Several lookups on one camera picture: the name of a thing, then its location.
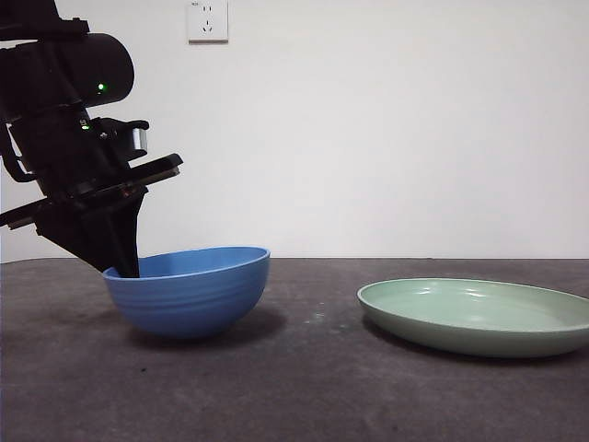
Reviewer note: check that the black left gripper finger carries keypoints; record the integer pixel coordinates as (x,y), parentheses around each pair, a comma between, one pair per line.
(126,239)
(83,239)

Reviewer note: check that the white wall power socket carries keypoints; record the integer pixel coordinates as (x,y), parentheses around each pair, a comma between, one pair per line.
(208,23)

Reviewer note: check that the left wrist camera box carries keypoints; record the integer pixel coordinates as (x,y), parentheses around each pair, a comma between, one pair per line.
(138,140)

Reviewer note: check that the green shallow plate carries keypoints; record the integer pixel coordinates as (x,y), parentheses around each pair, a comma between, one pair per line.
(460,340)

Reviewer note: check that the blue ribbed bowl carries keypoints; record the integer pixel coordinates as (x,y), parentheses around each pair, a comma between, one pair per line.
(193,304)

